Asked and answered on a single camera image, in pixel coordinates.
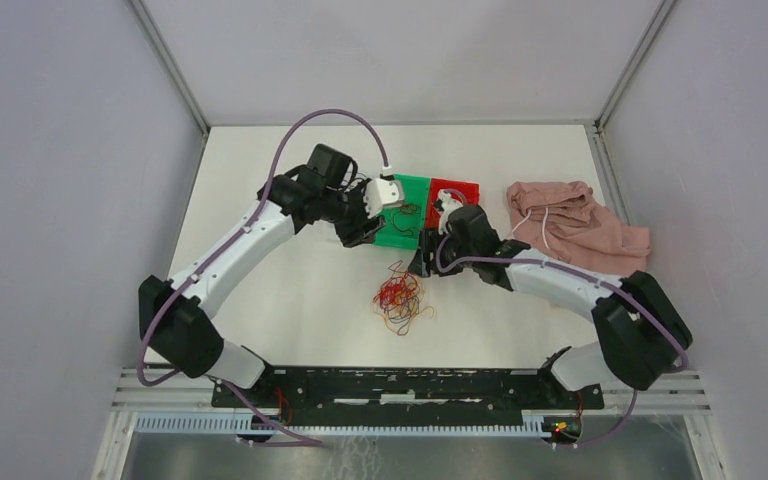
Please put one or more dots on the pink cloth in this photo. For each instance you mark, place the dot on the pink cloth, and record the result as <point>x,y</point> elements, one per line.
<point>564,221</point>

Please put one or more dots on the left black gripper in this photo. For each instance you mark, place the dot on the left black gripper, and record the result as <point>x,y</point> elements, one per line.
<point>363,237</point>

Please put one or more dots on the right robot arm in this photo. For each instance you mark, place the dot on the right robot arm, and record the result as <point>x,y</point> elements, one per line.
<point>640,334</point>

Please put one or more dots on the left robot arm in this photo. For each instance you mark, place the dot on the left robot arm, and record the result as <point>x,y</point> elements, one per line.
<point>175,315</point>

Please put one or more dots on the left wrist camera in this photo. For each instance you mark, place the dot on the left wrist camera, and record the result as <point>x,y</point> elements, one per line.
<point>381,194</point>

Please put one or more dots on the red plastic bin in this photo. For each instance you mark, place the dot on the red plastic bin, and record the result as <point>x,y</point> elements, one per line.
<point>469,189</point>

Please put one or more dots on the white slotted cable duct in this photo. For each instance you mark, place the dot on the white slotted cable duct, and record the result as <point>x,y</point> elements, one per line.
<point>248,424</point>

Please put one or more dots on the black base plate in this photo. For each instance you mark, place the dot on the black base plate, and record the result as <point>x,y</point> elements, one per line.
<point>307,396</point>

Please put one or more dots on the green plastic bin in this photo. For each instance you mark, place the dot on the green plastic bin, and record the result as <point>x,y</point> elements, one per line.
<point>404,224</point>

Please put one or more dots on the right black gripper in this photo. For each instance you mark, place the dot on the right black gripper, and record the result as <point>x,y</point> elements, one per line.
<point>422,264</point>

